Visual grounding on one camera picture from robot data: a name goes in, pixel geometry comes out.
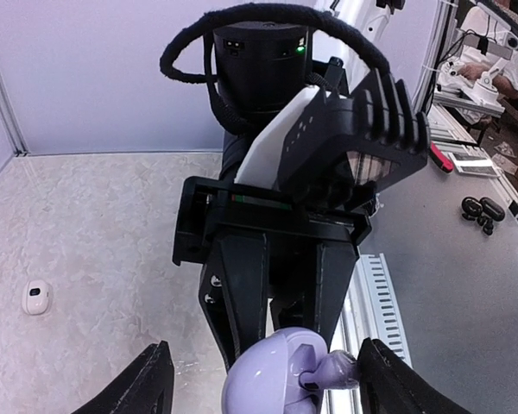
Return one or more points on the front aluminium rail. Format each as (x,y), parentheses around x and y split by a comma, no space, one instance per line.
(371,310)

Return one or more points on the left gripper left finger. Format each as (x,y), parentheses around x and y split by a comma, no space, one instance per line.
(146,385)

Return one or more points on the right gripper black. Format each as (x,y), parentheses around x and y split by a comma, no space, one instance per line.
(233,288)

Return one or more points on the cream earbud charging case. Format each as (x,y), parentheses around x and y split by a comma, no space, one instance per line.
(36,297)

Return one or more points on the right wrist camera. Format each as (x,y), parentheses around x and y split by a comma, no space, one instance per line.
(323,146)

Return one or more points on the purple earbud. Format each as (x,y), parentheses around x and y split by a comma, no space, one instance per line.
(338,370)

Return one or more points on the person in white shirt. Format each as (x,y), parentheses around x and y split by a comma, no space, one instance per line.
(472,61)

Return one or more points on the purple round charging case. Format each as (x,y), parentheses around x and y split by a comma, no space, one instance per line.
(266,377)

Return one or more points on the right aluminium frame post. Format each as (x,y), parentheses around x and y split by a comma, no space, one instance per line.
(10,123)

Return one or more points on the red black tool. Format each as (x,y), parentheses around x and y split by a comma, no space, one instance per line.
(440,160)

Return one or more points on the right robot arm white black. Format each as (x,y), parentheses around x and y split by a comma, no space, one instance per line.
(254,59)

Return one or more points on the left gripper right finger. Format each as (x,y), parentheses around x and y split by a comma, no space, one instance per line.
(389,385)

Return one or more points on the black earbuds on bench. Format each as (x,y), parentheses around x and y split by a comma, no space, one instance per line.
(484,211)

